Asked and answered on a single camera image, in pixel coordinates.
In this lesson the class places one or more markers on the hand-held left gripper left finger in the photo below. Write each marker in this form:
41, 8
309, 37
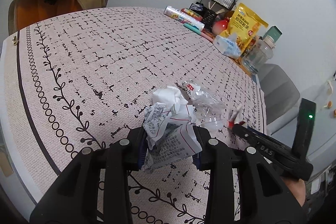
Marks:
141, 158

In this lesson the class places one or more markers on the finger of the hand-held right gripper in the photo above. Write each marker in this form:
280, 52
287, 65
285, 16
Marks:
265, 146

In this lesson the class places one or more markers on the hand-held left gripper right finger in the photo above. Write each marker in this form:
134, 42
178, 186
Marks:
197, 163

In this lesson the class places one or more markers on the printed paper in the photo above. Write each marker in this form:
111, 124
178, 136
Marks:
170, 145

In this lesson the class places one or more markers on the red white wrapper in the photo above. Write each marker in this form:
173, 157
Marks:
237, 115

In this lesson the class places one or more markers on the person's right hand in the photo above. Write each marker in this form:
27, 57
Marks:
298, 191

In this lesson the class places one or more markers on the white refrigerator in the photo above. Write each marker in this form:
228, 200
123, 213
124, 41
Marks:
324, 134

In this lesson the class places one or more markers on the group of fridge magnets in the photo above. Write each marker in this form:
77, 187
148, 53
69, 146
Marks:
327, 106

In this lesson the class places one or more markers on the grey upholstered chair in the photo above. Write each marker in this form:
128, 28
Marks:
281, 92

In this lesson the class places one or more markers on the crumpled clear plastic wrapper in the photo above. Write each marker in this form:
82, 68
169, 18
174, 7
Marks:
207, 106

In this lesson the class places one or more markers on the crumpled white tissue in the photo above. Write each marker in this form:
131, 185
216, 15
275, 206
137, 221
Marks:
168, 95

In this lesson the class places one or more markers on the clear plastic jar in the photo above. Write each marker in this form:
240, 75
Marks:
257, 56

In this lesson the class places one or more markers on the patterned beige tablecloth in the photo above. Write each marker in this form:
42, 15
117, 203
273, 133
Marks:
92, 69

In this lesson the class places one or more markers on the blue white tissue pack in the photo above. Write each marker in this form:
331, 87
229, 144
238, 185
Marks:
227, 46

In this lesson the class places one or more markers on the yellow snack bag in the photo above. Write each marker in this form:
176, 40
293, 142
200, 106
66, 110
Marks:
244, 24

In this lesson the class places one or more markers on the pink pen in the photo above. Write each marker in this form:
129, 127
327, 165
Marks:
208, 35

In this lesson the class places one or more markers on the red apple-shaped pot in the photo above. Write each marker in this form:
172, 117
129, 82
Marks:
221, 26

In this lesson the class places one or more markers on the green pen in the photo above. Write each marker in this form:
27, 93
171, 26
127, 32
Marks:
193, 27

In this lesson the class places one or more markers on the black utensil holder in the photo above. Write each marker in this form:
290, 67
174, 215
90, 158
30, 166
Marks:
210, 17

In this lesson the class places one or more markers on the white printed bag roll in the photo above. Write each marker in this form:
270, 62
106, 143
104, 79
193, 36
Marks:
181, 18

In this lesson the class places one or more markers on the colourful snack packet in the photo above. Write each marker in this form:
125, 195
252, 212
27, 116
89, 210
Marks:
191, 13

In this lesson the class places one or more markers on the orange chair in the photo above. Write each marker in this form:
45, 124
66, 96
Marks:
52, 12

